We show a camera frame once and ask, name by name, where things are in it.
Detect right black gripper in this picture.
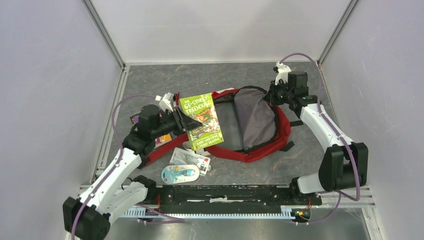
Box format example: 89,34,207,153
264,79,294,107

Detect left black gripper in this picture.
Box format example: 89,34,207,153
151,105,203,139

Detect green treehouse book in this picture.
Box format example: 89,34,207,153
178,93,225,152

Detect red student backpack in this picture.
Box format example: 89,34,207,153
139,86,293,168

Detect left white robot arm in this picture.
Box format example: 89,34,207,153
62,104,202,240

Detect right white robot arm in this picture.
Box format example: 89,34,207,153
264,70,369,204

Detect purple colourful book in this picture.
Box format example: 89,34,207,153
129,114,174,149

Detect packaged ruler set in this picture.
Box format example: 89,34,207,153
169,148,211,176

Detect blue packaged correction tape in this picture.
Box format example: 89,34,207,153
160,164,200,185

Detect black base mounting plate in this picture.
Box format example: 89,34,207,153
141,184,322,214

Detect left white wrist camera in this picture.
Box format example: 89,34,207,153
154,92,175,112

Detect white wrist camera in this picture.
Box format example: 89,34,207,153
273,62,292,86
154,92,175,112

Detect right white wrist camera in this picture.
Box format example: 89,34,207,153
273,62,292,86

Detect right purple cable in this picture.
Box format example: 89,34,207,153
278,52,361,227

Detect purple cable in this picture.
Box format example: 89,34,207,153
278,52,361,227
70,94,185,240

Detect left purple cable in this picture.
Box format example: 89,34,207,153
70,94,185,240

